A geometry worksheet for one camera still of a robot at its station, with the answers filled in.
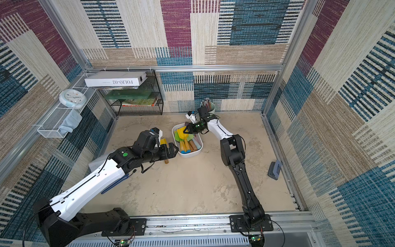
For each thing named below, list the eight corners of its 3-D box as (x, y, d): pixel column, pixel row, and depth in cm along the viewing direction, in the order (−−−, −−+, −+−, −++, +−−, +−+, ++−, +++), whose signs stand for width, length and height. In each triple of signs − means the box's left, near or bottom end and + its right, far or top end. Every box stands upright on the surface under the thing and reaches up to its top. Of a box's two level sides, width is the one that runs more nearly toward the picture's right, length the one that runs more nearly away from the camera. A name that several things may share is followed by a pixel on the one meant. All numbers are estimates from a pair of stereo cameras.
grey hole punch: (266, 176, 91) (269, 172, 87) (270, 162, 97) (273, 158, 93) (276, 180, 90) (280, 176, 85) (279, 166, 95) (283, 162, 91)
